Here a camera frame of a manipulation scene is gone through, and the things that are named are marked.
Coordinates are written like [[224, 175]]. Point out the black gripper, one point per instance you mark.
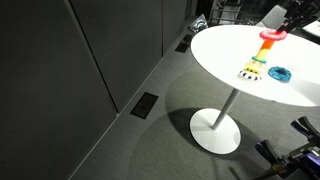
[[303, 10]]

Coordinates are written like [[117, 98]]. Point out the orange ring stacker toy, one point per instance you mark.
[[257, 64]]

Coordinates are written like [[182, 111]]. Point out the small floor outlet cover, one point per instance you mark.
[[182, 47]]

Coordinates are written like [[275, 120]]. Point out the black floor outlet cover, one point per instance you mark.
[[144, 105]]

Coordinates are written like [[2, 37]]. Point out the grey metal floor bracket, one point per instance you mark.
[[199, 24]]

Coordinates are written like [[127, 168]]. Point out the purple handled clamp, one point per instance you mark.
[[303, 126], [267, 151]]

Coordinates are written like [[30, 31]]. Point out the white table pedestal base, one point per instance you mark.
[[214, 130]]

